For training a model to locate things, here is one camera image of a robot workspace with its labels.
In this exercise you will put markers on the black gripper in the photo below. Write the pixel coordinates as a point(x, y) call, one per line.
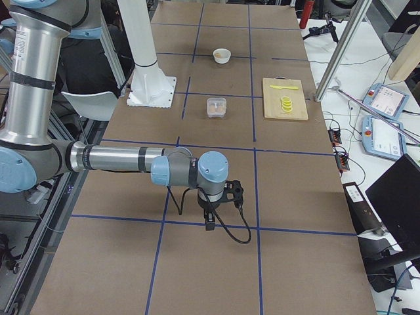
point(209, 206)

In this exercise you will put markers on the clear plastic egg carton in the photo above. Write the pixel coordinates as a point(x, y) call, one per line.
point(216, 107)

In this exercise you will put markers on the white ceramic bowl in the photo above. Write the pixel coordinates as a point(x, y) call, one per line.
point(227, 55)

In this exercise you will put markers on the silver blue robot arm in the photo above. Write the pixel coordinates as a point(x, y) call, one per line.
point(29, 155)

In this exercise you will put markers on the black speaker box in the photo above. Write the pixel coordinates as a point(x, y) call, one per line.
point(362, 215)

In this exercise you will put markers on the lemon slice three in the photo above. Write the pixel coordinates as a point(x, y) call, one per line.
point(290, 106)

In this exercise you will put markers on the bamboo cutting board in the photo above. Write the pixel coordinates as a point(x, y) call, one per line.
point(272, 104)

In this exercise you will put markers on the lower orange circuit board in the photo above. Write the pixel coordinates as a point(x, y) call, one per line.
point(341, 159)

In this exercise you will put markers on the orange circuit board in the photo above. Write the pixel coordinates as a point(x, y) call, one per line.
point(335, 137)
point(341, 159)

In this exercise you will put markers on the yellow plastic knife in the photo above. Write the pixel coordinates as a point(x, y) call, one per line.
point(293, 88)

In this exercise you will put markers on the upper orange circuit board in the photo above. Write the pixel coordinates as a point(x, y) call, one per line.
point(335, 137)

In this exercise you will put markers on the white chair seat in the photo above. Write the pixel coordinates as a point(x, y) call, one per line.
point(98, 106)

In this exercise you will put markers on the reacher grabber stick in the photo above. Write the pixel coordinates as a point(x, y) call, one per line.
point(337, 89)

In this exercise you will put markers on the black laptop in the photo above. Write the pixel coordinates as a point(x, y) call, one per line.
point(395, 198)

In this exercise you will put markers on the near teach pendant tablet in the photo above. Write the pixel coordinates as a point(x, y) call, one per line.
point(379, 139)

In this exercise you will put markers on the teach pendant tablet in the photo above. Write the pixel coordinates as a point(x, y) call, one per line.
point(385, 100)
point(379, 139)

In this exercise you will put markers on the far teach pendant tablet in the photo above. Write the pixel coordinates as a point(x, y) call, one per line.
point(385, 100)

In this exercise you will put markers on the black tripod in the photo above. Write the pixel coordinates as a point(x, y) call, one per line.
point(328, 28)

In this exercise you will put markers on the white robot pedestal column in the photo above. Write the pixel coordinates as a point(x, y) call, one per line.
point(150, 87)

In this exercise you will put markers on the aluminium frame post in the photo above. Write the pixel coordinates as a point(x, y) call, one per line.
point(351, 27)

